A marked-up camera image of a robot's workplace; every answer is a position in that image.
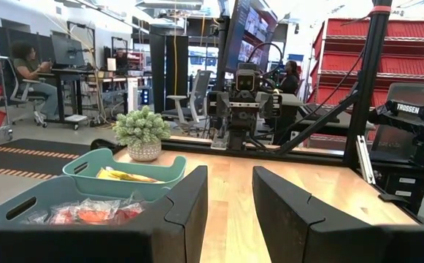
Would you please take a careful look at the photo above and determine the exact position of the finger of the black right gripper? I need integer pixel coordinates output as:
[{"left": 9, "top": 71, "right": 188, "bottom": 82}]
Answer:
[
  {"left": 207, "top": 91, "right": 231, "bottom": 118},
  {"left": 258, "top": 92, "right": 283, "bottom": 119}
]

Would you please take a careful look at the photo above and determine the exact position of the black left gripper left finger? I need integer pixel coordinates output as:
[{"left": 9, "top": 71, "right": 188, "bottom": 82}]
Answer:
[{"left": 131, "top": 165, "right": 209, "bottom": 263}]

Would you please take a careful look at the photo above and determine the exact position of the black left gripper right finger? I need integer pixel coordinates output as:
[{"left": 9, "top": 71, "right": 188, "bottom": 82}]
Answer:
[{"left": 252, "top": 166, "right": 382, "bottom": 263}]

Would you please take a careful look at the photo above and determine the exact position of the yellow Sour Patch candy bag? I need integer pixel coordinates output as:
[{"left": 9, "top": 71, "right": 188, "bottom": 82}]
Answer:
[{"left": 96, "top": 167, "right": 165, "bottom": 183}]

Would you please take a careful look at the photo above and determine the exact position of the blue plastic bin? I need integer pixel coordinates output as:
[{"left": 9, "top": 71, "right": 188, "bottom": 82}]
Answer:
[{"left": 0, "top": 175, "right": 171, "bottom": 232}]

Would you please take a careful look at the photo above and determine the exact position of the grey office chair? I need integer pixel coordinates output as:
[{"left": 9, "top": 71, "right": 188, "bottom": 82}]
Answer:
[{"left": 162, "top": 70, "right": 213, "bottom": 134}]

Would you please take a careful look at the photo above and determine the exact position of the person in background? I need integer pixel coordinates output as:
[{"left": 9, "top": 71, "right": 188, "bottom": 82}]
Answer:
[{"left": 277, "top": 60, "right": 301, "bottom": 96}]

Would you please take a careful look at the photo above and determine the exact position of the grey desk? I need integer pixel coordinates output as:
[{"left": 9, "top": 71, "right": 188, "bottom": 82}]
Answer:
[{"left": 280, "top": 93, "right": 377, "bottom": 139}]

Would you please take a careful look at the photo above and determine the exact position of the black pillar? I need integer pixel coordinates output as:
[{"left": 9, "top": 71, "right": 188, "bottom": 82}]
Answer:
[{"left": 149, "top": 34, "right": 190, "bottom": 115}]

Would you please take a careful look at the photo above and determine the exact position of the green plastic bin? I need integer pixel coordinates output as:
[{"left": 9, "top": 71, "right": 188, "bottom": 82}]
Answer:
[{"left": 62, "top": 148, "right": 188, "bottom": 202}]

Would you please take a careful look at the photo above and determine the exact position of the large display screen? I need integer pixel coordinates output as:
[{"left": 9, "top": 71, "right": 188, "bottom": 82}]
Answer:
[{"left": 225, "top": 0, "right": 279, "bottom": 75}]

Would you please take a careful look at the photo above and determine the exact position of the potted artificial green plant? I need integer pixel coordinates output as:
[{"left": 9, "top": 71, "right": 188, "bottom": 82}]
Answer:
[{"left": 112, "top": 105, "right": 171, "bottom": 163}]

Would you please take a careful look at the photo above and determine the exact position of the black table clamp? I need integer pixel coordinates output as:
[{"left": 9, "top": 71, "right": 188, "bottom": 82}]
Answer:
[{"left": 378, "top": 192, "right": 410, "bottom": 203}]

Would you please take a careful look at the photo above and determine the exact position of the black standing desk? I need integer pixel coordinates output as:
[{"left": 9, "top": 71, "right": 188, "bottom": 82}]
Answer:
[{"left": 36, "top": 67, "right": 96, "bottom": 132}]

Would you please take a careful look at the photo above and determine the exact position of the black computer monitor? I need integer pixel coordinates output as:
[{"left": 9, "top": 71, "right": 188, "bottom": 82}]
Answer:
[{"left": 50, "top": 34, "right": 85, "bottom": 67}]

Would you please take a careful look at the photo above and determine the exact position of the black orange-striped floor mat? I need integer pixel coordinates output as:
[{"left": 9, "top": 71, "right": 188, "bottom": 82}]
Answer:
[{"left": 0, "top": 137, "right": 93, "bottom": 180}]

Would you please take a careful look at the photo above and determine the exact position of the seated person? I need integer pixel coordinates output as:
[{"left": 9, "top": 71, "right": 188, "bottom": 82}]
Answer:
[{"left": 10, "top": 39, "right": 60, "bottom": 121}]

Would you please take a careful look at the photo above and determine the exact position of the light office chair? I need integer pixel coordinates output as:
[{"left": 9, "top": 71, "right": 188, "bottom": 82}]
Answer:
[{"left": 6, "top": 58, "right": 49, "bottom": 129}]

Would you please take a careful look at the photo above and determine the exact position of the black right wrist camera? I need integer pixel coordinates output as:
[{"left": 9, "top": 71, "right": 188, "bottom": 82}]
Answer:
[{"left": 235, "top": 68, "right": 259, "bottom": 93}]

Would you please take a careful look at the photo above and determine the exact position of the silver mount plate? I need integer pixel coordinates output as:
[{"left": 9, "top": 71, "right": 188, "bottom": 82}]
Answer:
[{"left": 210, "top": 137, "right": 231, "bottom": 150}]

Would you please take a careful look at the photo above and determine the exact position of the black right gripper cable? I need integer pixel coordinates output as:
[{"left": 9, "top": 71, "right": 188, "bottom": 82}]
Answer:
[{"left": 247, "top": 42, "right": 285, "bottom": 78}]

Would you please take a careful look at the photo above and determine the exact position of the silver frame bracket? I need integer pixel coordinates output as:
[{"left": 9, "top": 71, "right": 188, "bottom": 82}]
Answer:
[{"left": 355, "top": 134, "right": 377, "bottom": 186}]

